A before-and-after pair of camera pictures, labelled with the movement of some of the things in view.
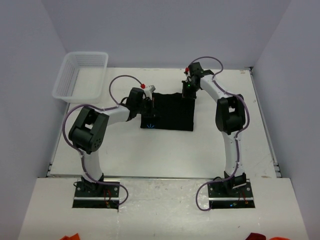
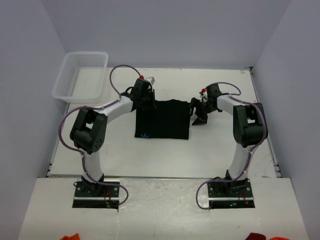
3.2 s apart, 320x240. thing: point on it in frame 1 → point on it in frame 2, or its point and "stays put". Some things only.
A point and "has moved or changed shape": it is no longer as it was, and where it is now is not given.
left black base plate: x=92 y=195 stays put
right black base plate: x=233 y=192 stays put
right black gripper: x=185 y=94 → x=201 y=120
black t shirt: x=170 y=111 has moved or changed shape
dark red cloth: x=256 y=236 stays put
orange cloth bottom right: x=279 y=238 stays put
